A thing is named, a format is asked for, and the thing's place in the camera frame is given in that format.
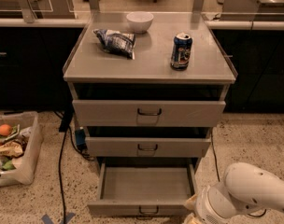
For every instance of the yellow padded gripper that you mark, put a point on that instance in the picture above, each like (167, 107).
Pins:
(203, 208)

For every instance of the grey drawer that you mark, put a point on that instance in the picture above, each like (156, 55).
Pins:
(147, 147)
(144, 190)
(148, 113)

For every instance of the blue soda can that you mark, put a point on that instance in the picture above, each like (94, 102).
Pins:
(181, 52)

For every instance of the blue power adapter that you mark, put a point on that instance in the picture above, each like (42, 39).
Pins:
(80, 139)

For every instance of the white bowl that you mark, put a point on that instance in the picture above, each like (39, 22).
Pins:
(140, 21)

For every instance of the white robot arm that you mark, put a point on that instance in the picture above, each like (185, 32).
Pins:
(244, 189)

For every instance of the grey drawer cabinet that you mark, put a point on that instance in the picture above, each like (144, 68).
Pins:
(93, 74)

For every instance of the clear plastic bin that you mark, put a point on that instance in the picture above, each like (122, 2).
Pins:
(25, 172)

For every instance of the grey top drawer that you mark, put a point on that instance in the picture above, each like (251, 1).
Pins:
(148, 113)

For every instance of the grey middle drawer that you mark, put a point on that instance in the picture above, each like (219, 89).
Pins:
(147, 147)

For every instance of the grey bottom drawer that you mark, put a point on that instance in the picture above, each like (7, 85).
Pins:
(144, 190)

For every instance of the blue chip bag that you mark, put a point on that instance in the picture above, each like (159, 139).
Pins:
(116, 42)

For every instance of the orange fruit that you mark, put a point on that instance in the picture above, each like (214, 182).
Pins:
(5, 130)

